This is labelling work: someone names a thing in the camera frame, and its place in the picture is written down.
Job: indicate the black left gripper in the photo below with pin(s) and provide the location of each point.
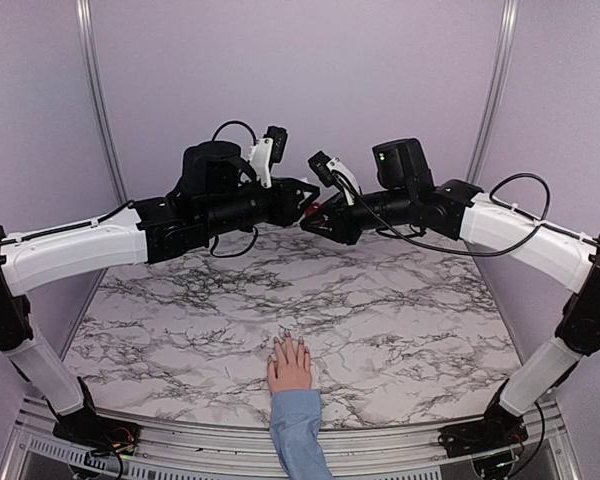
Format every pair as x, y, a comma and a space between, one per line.
287, 208

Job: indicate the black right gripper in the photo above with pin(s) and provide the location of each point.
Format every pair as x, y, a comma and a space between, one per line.
344, 228

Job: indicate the red nail polish bottle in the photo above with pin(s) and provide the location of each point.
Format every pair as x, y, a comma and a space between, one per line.
311, 209

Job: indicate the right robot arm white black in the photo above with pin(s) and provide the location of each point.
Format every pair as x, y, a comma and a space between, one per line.
410, 205

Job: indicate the blue shirt sleeve forearm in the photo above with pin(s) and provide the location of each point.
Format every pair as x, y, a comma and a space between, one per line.
295, 423

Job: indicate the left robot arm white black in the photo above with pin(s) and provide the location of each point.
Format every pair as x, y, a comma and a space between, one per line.
218, 192

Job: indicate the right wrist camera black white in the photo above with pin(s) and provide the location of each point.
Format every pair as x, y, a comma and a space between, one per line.
331, 171

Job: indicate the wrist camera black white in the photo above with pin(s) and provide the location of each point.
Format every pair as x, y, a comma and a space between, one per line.
331, 171
268, 151

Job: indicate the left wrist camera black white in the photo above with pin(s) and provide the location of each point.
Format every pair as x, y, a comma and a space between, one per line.
268, 151

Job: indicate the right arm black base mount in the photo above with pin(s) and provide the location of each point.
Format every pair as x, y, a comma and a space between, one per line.
496, 429

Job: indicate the right aluminium corner post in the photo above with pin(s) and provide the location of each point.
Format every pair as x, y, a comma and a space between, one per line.
496, 88

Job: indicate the aluminium corner post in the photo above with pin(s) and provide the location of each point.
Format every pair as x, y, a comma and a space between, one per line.
96, 92
496, 88

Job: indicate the left aluminium corner post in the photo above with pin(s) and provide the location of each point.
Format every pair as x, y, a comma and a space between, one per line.
96, 92

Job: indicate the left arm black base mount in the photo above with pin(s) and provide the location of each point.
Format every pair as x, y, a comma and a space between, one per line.
95, 430

